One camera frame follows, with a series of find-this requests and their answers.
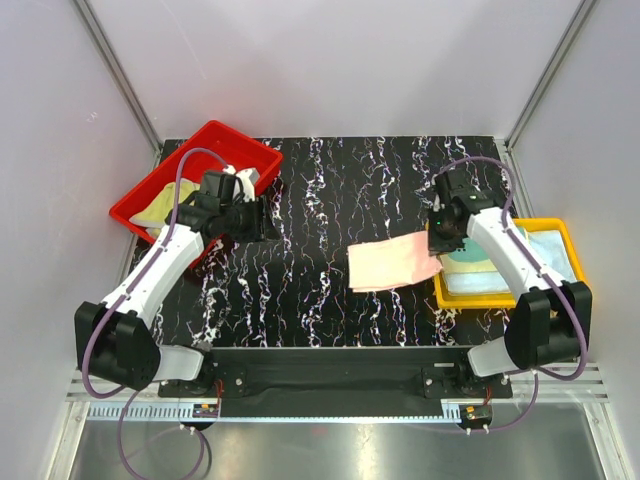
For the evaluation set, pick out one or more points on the aluminium rail frame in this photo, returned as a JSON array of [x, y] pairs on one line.
[[551, 383]]

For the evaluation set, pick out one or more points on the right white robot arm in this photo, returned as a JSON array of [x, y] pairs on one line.
[[551, 319]]

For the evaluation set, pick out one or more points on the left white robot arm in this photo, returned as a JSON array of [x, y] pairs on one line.
[[113, 337]]

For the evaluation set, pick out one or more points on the pastel yellow pink towel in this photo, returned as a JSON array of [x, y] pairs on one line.
[[470, 258]]

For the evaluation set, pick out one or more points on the yellow plastic bin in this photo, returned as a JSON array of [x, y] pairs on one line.
[[446, 300]]

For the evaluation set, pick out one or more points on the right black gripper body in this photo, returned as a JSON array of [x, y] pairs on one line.
[[441, 237]]

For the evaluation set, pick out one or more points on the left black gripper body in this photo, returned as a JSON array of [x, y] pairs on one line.
[[248, 220]]

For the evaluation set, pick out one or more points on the left connector box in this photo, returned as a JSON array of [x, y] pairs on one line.
[[206, 410]]

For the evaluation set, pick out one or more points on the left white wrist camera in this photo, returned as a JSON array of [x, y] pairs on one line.
[[243, 183]]

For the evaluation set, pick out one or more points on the grey yellow frog towel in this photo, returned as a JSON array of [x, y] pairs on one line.
[[152, 217]]

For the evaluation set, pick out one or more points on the white slotted cable duct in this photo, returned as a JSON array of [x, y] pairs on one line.
[[145, 411]]

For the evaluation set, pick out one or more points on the right connector box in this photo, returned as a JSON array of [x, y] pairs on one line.
[[480, 414]]

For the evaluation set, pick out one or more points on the light blue towel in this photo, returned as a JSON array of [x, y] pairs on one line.
[[549, 246]]

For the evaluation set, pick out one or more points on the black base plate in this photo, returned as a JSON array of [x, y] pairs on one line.
[[431, 381]]

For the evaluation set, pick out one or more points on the connector box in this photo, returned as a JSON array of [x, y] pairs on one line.
[[206, 410], [480, 414]]

